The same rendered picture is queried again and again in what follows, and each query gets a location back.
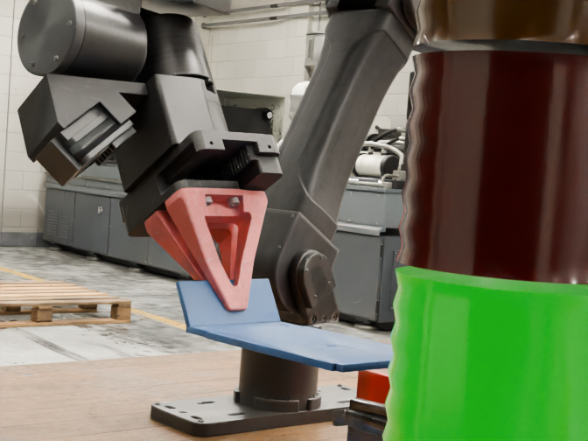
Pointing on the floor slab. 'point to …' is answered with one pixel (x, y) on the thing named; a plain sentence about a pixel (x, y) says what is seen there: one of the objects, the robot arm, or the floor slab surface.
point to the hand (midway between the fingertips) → (231, 300)
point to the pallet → (63, 290)
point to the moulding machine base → (353, 265)
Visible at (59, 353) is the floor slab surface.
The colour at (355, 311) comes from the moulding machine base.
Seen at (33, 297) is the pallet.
